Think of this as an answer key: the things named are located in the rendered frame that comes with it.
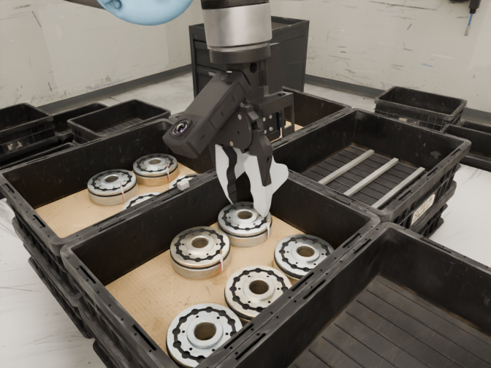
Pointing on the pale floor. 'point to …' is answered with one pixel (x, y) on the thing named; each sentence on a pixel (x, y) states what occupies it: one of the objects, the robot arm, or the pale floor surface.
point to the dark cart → (283, 31)
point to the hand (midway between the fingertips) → (243, 204)
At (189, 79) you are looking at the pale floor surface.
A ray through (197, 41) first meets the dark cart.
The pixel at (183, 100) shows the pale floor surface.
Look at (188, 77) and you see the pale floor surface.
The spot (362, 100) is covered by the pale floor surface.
